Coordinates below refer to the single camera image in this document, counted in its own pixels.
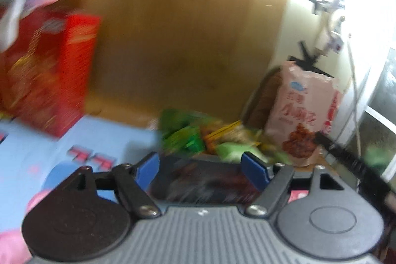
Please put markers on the brown wooden tray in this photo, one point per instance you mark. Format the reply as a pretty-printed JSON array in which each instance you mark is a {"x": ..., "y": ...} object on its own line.
[{"x": 263, "y": 103}]

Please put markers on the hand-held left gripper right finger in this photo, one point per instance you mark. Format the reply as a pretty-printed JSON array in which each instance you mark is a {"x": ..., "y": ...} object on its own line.
[{"x": 253, "y": 171}]

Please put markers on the wooden headboard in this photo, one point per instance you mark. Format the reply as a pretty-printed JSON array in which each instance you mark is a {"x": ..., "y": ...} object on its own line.
[{"x": 170, "y": 35}]

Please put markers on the white wall adapter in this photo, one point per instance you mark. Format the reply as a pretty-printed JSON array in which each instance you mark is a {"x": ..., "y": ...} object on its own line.
[{"x": 332, "y": 38}]

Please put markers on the black wall bracket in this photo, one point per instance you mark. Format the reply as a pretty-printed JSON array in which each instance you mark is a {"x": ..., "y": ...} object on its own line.
[{"x": 306, "y": 51}]

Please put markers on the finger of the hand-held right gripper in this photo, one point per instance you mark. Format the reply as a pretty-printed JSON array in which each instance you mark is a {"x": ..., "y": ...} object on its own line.
[{"x": 349, "y": 155}]

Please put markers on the large pink snack bag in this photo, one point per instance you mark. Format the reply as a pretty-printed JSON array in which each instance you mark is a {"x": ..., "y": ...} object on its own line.
[{"x": 303, "y": 109}]

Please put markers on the cartoon pig printed blanket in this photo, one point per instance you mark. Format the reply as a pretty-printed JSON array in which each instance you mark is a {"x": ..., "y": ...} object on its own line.
[{"x": 31, "y": 152}]

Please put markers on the tall red box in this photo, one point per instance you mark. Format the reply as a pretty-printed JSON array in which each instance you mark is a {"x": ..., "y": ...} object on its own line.
[{"x": 46, "y": 72}]

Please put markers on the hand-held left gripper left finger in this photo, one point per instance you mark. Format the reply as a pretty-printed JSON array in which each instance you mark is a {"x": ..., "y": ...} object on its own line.
[{"x": 148, "y": 171}]

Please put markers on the light green pastry packet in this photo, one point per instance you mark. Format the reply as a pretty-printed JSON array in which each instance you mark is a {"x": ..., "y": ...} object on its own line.
[{"x": 230, "y": 151}]

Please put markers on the long pink box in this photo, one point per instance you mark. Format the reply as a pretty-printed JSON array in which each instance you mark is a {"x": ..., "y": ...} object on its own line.
[{"x": 299, "y": 195}]

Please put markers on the dark green snack packet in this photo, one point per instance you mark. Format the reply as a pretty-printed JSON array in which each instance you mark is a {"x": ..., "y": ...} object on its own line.
[{"x": 182, "y": 140}]

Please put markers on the clear yellow peanut packet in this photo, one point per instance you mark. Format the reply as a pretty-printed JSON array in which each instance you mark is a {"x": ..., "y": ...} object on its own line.
[{"x": 232, "y": 134}]

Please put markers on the white framed window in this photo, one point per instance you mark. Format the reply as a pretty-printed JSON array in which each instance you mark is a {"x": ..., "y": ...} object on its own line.
[{"x": 386, "y": 81}]

